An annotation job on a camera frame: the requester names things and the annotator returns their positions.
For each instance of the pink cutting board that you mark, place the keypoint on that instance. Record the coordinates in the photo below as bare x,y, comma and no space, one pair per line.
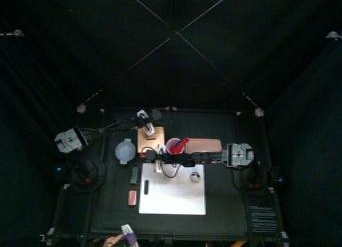
205,146

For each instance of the printed label sticker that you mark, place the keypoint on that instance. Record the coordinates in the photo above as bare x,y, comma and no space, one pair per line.
263,219

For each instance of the orange object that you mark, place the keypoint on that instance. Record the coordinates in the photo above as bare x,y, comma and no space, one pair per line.
239,244

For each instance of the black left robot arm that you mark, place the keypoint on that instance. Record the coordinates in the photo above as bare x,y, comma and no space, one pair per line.
69,140

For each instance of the purple and white object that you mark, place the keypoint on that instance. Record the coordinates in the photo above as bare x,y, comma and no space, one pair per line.
130,239

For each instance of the pale blue bowl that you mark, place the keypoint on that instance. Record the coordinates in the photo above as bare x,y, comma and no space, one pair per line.
125,152

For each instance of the red cup with white inside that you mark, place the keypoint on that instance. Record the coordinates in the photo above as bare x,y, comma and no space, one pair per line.
172,145

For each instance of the grey frame corner bracket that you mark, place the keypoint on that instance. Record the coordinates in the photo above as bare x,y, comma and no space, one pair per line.
17,33
81,108
260,112
333,35

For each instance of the white cutting board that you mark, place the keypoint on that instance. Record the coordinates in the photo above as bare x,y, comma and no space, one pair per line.
174,197

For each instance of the small grey round object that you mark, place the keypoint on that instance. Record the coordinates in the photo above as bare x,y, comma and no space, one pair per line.
196,176

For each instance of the dark green toy block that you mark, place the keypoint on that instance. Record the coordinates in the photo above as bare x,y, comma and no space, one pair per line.
134,175

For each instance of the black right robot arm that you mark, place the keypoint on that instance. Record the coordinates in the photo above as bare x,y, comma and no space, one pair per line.
239,154

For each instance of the red striped toy sushi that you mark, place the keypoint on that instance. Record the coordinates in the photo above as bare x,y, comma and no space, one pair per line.
133,197

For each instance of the red toy piece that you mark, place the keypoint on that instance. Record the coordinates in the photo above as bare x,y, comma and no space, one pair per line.
182,143

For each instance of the light wooden box with slot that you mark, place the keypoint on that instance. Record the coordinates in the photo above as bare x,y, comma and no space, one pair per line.
156,144

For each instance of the person's hand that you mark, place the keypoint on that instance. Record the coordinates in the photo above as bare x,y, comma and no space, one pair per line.
114,241

